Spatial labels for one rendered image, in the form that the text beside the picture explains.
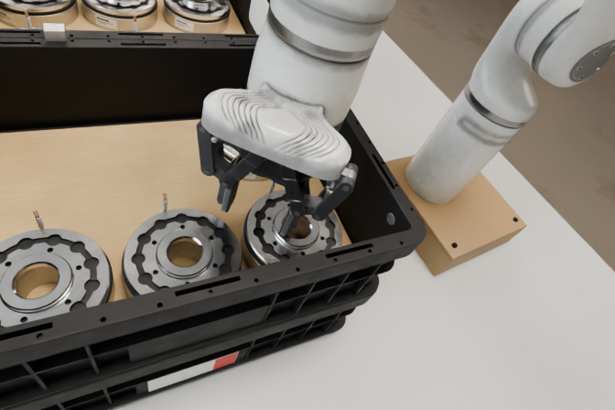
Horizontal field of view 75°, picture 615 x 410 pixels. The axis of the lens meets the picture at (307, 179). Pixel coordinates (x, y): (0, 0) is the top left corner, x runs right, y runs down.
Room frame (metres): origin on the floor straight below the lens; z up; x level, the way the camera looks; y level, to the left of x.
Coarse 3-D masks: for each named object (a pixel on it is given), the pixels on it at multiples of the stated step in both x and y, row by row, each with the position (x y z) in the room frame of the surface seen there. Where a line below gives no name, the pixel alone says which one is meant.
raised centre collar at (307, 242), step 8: (288, 208) 0.26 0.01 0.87; (280, 216) 0.25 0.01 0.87; (304, 216) 0.26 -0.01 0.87; (272, 224) 0.24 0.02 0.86; (280, 224) 0.24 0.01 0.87; (312, 224) 0.25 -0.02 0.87; (312, 232) 0.24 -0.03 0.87; (280, 240) 0.22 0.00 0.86; (288, 240) 0.22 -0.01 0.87; (296, 240) 0.23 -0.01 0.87; (304, 240) 0.23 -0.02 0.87; (312, 240) 0.23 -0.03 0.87; (296, 248) 0.22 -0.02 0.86; (304, 248) 0.22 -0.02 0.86
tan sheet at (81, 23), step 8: (80, 0) 0.50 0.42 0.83; (160, 0) 0.59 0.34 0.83; (80, 8) 0.48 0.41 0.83; (160, 8) 0.57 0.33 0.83; (232, 8) 0.65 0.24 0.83; (80, 16) 0.47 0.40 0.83; (160, 16) 0.54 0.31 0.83; (232, 16) 0.63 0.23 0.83; (0, 24) 0.39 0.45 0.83; (72, 24) 0.44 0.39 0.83; (80, 24) 0.45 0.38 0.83; (88, 24) 0.46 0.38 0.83; (160, 24) 0.53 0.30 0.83; (168, 24) 0.53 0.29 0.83; (232, 24) 0.61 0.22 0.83; (240, 24) 0.62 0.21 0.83; (176, 32) 0.52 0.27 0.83; (184, 32) 0.53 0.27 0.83; (224, 32) 0.57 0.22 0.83; (232, 32) 0.58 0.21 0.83; (240, 32) 0.59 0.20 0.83
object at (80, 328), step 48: (0, 48) 0.25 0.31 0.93; (48, 48) 0.28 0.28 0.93; (96, 48) 0.30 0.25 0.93; (144, 48) 0.33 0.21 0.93; (192, 48) 0.37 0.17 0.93; (240, 48) 0.40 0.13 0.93; (384, 240) 0.22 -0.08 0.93; (192, 288) 0.12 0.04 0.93; (240, 288) 0.13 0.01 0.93; (288, 288) 0.15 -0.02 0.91; (0, 336) 0.05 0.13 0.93; (48, 336) 0.06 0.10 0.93; (96, 336) 0.07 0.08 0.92
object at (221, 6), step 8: (168, 0) 0.55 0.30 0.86; (176, 0) 0.56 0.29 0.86; (216, 0) 0.60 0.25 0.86; (224, 0) 0.61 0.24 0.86; (176, 8) 0.53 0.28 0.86; (184, 8) 0.55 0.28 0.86; (192, 8) 0.55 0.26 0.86; (200, 8) 0.56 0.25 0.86; (208, 8) 0.57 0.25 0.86; (216, 8) 0.58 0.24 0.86; (224, 8) 0.59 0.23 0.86; (192, 16) 0.53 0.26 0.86; (200, 16) 0.54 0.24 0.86; (208, 16) 0.55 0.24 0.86; (216, 16) 0.56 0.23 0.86
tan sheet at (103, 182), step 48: (0, 144) 0.22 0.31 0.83; (48, 144) 0.24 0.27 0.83; (96, 144) 0.27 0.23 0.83; (144, 144) 0.29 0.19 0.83; (192, 144) 0.32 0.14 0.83; (0, 192) 0.17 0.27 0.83; (48, 192) 0.19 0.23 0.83; (96, 192) 0.21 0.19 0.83; (144, 192) 0.23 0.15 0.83; (192, 192) 0.26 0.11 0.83; (240, 192) 0.28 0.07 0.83; (0, 240) 0.13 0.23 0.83; (96, 240) 0.16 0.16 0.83; (240, 240) 0.22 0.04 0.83; (48, 288) 0.11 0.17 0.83
